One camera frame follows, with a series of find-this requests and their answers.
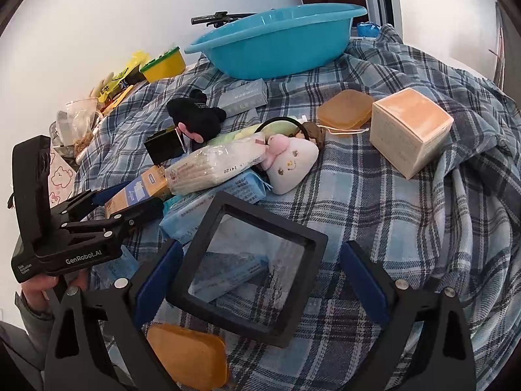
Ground pink grey mop handles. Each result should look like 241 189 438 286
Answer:
488 2 505 90

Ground yellow plastic bag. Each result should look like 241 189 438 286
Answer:
98 51 151 102

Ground black bicycle handlebar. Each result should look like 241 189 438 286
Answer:
191 11 257 26

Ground yellow container green lid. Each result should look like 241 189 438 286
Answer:
139 46 187 83

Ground peach cube box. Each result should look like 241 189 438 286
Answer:
370 87 454 180

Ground blue bag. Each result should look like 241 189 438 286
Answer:
356 22 383 39

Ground beige plush rabbit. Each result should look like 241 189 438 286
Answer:
90 71 119 98

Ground person's left hand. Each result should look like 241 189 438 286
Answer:
20 271 89 318

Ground blue plaid cloth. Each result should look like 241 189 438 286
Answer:
73 24 521 391

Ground blue wet wipes pack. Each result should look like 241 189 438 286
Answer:
159 169 273 245

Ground brown hair tie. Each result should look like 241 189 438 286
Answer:
301 122 326 147

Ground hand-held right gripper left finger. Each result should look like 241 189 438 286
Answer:
43 239 184 391

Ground bear print tissue pack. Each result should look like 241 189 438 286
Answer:
48 147 78 208

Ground pale green tube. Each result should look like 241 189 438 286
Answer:
207 124 302 147

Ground person's left forearm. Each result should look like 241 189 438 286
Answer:
0 293 55 384

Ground light blue mask pack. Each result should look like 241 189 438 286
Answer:
189 250 270 304
92 244 143 283

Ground clear bag of nuts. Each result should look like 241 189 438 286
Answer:
56 98 102 159

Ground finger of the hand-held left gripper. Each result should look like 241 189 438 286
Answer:
63 196 164 253
49 182 132 229

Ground blue plastic basin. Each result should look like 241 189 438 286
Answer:
184 3 367 81

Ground amber plastic case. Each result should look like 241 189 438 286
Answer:
147 322 229 389
317 90 376 132

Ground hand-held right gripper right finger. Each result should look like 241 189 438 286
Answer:
341 241 477 391

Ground black hair band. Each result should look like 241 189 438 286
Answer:
253 116 308 137

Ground black square display frame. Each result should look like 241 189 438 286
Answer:
166 191 329 349

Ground white pink plush toy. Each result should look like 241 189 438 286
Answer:
260 134 320 195

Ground clear packet of cotton pads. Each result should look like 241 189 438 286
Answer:
165 132 269 195

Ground black plush toy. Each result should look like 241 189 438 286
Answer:
167 89 227 151

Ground black small box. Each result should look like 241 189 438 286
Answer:
144 128 189 164

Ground orange snack packet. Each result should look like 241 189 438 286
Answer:
102 83 135 115

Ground orange blue small box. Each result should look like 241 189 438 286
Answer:
105 166 171 220

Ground grey flat box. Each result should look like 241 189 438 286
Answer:
220 78 268 118

